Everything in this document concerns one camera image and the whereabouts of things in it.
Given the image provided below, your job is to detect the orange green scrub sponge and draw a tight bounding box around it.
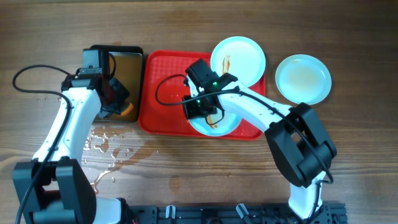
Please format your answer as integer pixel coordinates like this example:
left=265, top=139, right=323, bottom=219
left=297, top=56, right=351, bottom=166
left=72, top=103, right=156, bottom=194
left=119, top=102, right=134, bottom=116

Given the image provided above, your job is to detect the white plate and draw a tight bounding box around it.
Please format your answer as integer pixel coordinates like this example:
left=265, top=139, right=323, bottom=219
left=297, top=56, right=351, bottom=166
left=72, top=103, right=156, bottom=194
left=210, top=36, right=266, bottom=87
left=275, top=54, right=332, bottom=105
left=188, top=83, right=243, bottom=137

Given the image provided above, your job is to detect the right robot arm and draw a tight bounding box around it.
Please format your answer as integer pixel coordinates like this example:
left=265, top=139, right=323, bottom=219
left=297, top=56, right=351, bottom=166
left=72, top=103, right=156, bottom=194
left=185, top=72, right=336, bottom=222

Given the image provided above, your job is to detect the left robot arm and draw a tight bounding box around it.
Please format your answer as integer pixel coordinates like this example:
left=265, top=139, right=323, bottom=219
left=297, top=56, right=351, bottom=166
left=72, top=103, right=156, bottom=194
left=12, top=74, right=131, bottom=223

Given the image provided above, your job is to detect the red plastic tray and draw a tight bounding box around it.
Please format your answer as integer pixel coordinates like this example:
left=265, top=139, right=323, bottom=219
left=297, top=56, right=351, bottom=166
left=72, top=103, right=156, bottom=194
left=139, top=50, right=262, bottom=141

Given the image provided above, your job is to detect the black rectangular water basin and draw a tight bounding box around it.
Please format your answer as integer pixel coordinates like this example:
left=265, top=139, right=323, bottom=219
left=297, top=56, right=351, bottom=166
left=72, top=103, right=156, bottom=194
left=91, top=45, right=144, bottom=123

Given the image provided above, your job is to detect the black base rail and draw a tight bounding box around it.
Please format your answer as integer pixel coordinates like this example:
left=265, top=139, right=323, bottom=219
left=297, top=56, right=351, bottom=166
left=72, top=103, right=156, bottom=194
left=130, top=202, right=348, bottom=224

